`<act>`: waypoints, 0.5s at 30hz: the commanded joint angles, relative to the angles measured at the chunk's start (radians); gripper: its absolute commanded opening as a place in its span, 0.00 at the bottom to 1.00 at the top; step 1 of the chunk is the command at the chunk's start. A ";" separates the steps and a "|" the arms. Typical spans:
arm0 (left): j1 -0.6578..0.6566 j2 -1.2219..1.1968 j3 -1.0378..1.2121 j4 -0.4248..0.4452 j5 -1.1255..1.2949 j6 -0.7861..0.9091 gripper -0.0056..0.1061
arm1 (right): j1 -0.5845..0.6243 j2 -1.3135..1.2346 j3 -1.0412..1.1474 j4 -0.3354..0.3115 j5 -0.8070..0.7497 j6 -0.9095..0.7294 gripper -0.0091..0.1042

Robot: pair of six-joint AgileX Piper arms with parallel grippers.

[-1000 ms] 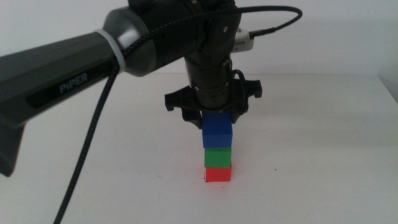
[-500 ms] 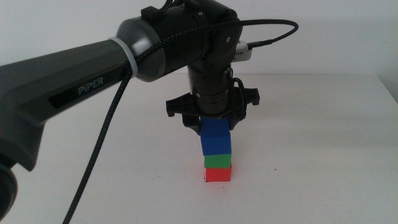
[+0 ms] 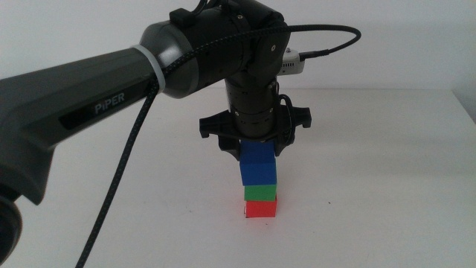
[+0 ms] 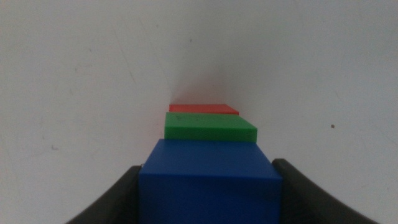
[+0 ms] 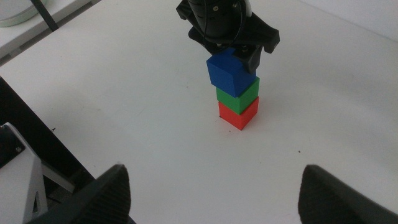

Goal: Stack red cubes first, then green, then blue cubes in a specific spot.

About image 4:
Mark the green cube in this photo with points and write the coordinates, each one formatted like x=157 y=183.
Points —
x=208 y=127

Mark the red cube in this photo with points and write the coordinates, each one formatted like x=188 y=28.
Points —
x=202 y=108

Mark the blue cube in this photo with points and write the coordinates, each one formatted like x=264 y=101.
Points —
x=211 y=186

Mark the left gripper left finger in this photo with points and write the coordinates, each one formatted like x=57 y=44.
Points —
x=121 y=205

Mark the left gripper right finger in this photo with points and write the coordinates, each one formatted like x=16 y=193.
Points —
x=304 y=205

